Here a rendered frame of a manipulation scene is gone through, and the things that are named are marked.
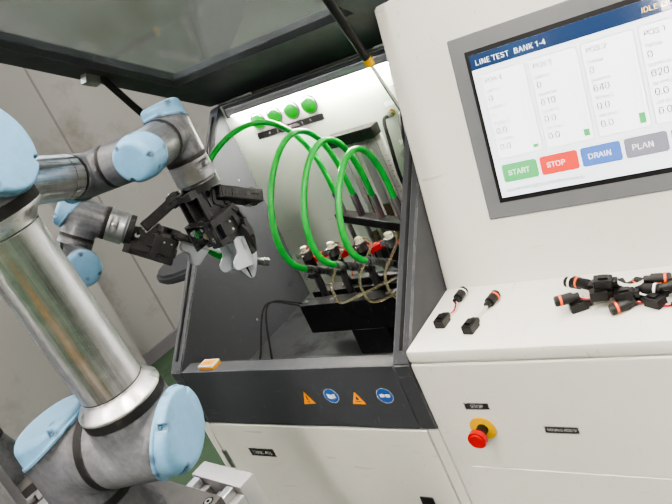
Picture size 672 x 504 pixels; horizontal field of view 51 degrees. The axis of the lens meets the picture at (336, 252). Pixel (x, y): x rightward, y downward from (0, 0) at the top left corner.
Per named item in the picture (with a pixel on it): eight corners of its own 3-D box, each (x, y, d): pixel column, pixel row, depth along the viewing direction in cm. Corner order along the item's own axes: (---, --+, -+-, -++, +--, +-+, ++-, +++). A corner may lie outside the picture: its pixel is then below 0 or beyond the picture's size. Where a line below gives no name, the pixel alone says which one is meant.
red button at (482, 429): (468, 452, 131) (458, 431, 129) (475, 437, 134) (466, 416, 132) (493, 453, 128) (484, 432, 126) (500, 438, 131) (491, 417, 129)
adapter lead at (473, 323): (473, 335, 127) (469, 325, 126) (463, 334, 128) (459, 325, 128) (503, 297, 134) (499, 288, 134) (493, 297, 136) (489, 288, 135)
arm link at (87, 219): (53, 227, 156) (65, 191, 157) (102, 242, 159) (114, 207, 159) (48, 227, 149) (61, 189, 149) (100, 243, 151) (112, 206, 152)
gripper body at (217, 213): (197, 255, 130) (166, 198, 125) (224, 233, 136) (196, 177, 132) (226, 250, 125) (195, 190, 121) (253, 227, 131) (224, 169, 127)
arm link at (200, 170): (186, 156, 130) (216, 147, 125) (197, 178, 132) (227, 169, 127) (159, 173, 125) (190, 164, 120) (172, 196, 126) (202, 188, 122)
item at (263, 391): (210, 422, 177) (180, 372, 172) (220, 411, 180) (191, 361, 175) (420, 429, 140) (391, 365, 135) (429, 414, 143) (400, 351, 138)
